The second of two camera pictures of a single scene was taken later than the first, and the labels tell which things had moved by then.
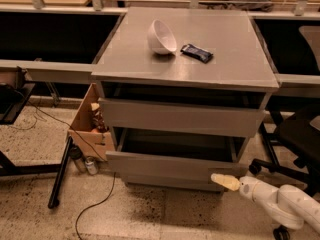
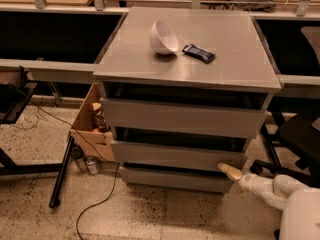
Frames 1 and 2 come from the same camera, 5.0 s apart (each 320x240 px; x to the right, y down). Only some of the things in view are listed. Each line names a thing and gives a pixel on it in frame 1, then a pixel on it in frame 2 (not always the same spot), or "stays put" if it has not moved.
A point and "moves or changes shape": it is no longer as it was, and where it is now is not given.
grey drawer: x=152 y=153 moves or changes shape
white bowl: x=161 y=37 stays put
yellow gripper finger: x=226 y=180 -> x=232 y=172
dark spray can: x=76 y=153 stays put
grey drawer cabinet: x=182 y=92 stays put
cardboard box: x=96 y=144 stays put
